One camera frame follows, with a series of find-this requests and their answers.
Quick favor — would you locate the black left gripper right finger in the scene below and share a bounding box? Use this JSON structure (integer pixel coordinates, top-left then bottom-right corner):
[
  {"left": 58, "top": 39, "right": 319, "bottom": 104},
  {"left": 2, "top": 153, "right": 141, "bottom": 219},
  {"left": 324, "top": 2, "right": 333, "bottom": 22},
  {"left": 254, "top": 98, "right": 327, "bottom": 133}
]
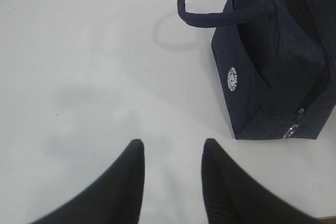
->
[{"left": 201, "top": 138, "right": 323, "bottom": 223}]

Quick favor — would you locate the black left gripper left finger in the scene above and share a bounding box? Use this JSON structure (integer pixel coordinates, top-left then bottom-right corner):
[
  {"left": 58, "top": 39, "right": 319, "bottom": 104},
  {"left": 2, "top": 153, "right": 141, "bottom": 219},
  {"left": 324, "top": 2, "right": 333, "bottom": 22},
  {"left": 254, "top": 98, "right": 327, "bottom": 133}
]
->
[{"left": 35, "top": 140, "right": 145, "bottom": 223}]

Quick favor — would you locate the navy blue lunch bag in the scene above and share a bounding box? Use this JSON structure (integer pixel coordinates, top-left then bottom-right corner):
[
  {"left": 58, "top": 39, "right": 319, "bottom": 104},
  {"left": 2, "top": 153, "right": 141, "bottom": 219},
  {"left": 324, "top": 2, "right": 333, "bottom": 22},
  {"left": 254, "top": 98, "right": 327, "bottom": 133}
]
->
[{"left": 177, "top": 0, "right": 335, "bottom": 140}]

